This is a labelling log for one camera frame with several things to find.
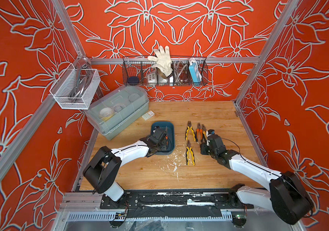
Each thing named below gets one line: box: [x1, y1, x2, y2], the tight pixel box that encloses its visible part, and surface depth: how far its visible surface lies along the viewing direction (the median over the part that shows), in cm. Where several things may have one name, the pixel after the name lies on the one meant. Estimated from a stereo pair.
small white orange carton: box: [141, 110, 155, 121], surface depth 112 cm
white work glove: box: [147, 45, 174, 79], surface depth 90 cm
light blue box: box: [188, 58, 203, 85], surface depth 89 cm
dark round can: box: [127, 76, 140, 84], surface depth 102 cm
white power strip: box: [147, 72, 158, 84], surface depth 95 cm
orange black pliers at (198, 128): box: [195, 122, 203, 143], surface depth 102 cm
